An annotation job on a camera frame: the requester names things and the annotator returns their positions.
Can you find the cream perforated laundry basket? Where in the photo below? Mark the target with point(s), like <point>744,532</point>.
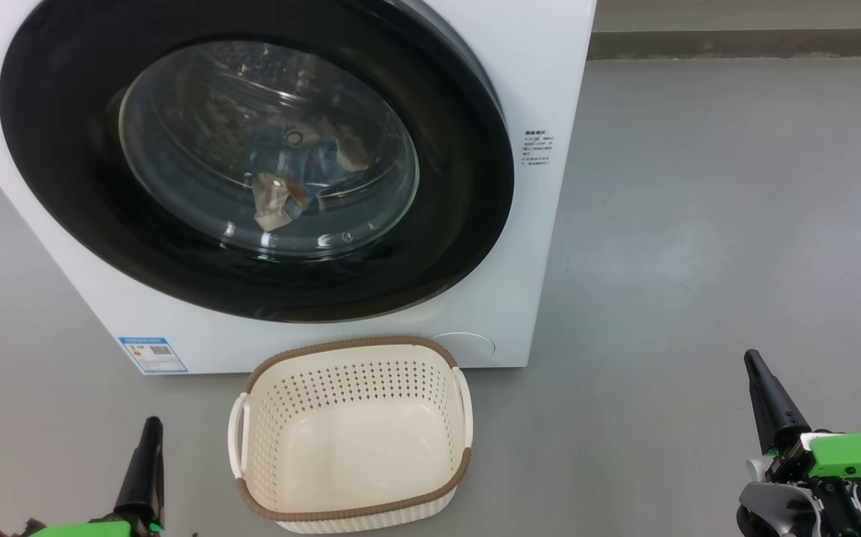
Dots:
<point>356,455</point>

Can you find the black round glass washer door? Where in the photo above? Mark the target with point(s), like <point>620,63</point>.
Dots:
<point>460,186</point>

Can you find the blue white energy label sticker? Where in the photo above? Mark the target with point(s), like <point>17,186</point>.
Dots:
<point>153,356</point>

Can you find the white front-load washing machine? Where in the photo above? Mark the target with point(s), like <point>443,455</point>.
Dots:
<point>535,261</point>

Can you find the printed text notice label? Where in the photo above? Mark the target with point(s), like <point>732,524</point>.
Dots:
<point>539,148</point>

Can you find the blue patterned garment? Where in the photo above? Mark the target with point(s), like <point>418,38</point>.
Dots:
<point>318,168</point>

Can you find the round white filter cover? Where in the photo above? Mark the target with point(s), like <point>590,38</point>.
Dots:
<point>471,344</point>

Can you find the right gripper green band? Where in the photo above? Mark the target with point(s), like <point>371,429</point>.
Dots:
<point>856,455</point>

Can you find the cream garment with black print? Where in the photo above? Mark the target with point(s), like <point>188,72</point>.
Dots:
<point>272,205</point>

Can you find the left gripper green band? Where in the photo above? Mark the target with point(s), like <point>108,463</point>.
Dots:
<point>87,530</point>

